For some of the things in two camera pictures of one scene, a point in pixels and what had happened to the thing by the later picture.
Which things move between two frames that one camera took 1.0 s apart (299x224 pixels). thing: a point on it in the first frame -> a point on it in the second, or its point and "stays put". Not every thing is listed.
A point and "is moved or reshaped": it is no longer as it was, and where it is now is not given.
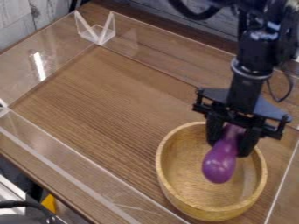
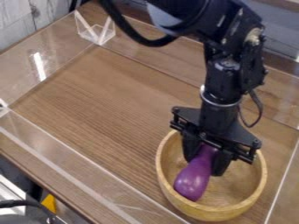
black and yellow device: [17, 187] stays put
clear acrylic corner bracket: [96, 33] stays put
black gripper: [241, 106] -> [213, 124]
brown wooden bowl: [208, 200] stays put
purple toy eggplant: [219, 162] is moved or reshaped
